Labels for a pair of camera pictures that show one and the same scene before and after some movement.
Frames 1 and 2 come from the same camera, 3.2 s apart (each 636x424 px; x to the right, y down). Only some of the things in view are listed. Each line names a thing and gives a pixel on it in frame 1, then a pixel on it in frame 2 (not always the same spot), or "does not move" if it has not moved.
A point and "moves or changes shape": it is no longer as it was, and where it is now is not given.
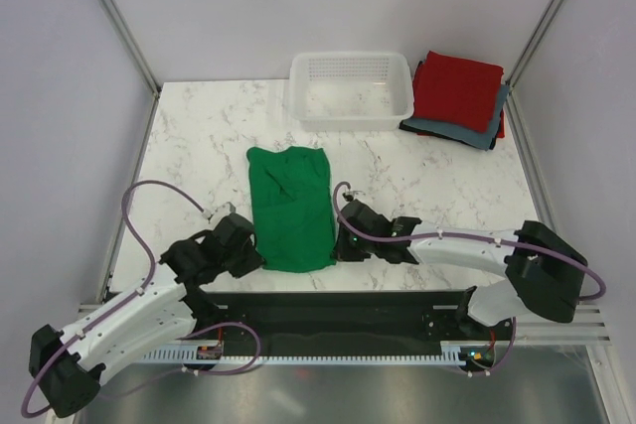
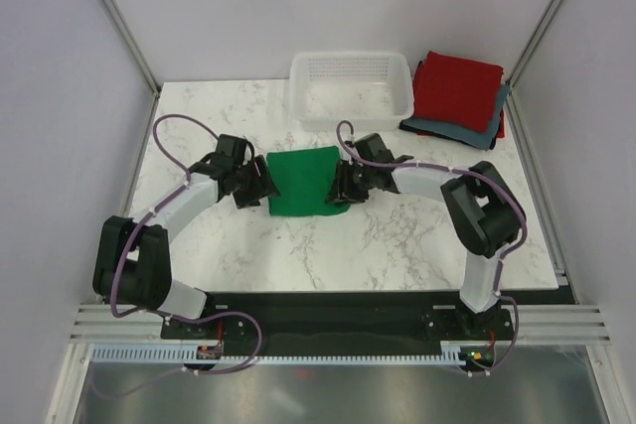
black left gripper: x=252 y=260 → x=264 y=181
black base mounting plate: x=341 y=319 does not move
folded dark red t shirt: x=501 y=130 does not move
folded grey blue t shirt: x=465 y=135 does not move
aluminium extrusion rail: x=562 y=324 does not move
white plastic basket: x=351 y=90 does not move
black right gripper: x=344 y=253 → x=344 y=193
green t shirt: x=292 y=208 moves or changes shape
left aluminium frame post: x=120 y=21 does not move
